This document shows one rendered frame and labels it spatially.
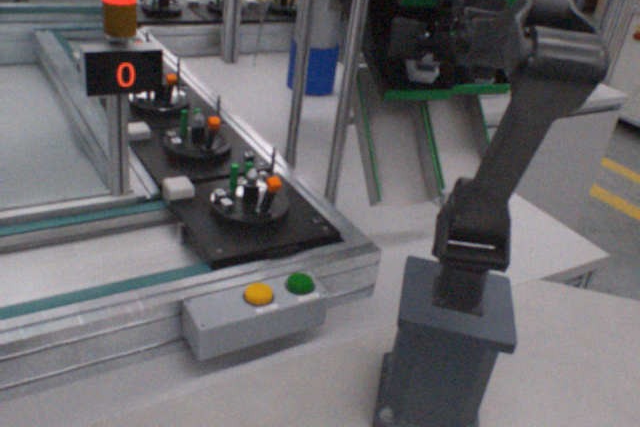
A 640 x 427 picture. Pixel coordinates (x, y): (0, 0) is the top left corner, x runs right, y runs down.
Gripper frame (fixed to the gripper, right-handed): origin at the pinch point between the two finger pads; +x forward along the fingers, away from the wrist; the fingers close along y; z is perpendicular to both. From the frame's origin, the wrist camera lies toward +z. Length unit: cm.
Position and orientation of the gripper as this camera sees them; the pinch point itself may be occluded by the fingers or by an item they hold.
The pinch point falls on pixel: (431, 44)
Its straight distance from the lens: 107.7
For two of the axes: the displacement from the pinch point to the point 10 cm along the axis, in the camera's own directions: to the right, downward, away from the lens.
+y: -9.5, -0.5, -3.0
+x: -2.8, -2.3, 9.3
